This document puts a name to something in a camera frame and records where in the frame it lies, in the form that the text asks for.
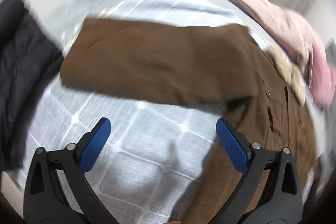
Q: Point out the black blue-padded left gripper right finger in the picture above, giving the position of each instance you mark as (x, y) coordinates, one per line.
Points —
(269, 190)

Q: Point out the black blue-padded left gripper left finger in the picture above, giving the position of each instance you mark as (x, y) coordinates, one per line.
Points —
(44, 197)

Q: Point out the brown jacket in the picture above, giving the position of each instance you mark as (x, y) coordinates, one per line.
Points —
(190, 66)

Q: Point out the black garment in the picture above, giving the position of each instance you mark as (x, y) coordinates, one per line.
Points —
(29, 61)

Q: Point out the pink padded jacket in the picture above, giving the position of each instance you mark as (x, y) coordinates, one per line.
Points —
(301, 43)

